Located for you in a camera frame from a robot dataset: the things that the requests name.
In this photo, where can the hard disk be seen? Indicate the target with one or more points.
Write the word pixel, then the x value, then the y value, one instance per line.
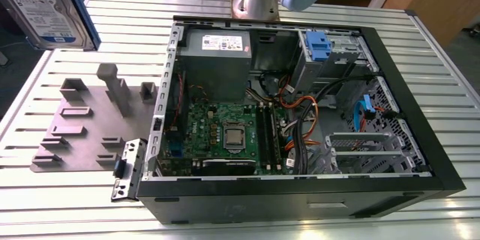
pixel 44 12

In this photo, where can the metal disk bay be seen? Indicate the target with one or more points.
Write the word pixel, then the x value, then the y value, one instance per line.
pixel 356 136

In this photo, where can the grey parts rack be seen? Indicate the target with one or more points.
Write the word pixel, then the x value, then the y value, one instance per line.
pixel 86 138

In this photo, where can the grey power supply unit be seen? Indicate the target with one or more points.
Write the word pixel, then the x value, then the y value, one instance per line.
pixel 214 68

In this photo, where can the green motherboard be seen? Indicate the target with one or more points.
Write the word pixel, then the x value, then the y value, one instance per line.
pixel 199 116

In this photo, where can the silver CPU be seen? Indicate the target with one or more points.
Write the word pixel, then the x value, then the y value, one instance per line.
pixel 235 136

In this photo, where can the blue drive latch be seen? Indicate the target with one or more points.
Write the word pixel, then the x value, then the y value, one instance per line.
pixel 318 46

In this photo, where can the CPU socket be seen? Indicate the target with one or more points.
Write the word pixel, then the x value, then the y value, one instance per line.
pixel 236 150

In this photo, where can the metal optical drive cage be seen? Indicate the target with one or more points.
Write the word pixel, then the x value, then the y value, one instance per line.
pixel 319 71

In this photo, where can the black RAM slot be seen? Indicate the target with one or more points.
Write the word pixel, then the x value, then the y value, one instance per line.
pixel 264 136
pixel 275 136

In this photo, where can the black graphics card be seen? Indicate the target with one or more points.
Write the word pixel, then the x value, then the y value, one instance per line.
pixel 224 167

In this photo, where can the black PC case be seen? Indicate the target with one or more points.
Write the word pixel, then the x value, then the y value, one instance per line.
pixel 263 203

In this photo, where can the black plastic air duct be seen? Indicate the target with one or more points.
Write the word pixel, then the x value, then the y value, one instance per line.
pixel 274 54

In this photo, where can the blue bracket latch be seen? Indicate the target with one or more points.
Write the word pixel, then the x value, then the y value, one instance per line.
pixel 120 168

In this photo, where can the metal expansion slot bracket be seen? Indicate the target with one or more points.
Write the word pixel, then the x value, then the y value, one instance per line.
pixel 131 167

